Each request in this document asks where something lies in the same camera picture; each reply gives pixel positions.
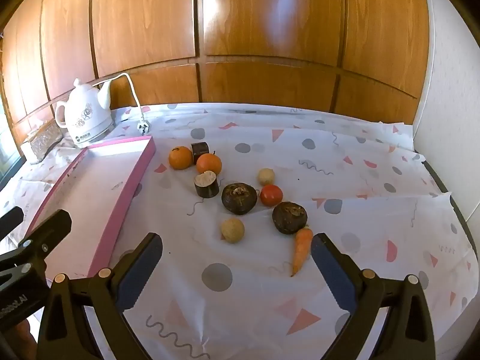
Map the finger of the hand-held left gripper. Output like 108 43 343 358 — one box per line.
0 209 73 271
0 206 25 241

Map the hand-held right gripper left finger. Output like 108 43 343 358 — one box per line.
35 232 164 360

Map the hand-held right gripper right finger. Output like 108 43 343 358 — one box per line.
310 232 437 360

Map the orange carrot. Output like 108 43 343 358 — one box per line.
291 227 314 278

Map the pink shallow box tray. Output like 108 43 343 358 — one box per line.
28 136 157 279

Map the dark brown water chestnut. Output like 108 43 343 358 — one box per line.
272 202 308 235
221 182 258 216

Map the red tomato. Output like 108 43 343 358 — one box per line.
260 184 284 207

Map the orange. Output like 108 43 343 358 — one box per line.
168 145 194 170
196 152 223 178

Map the white patterned tablecloth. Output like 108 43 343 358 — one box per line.
0 103 477 360

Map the ornate tissue box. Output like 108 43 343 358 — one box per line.
29 119 64 158

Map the dark sugarcane piece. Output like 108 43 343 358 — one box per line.
191 141 209 164
194 170 220 199

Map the white ceramic electric kettle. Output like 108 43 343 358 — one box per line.
55 78 115 149

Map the white power cord with plug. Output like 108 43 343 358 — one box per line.
91 72 152 136

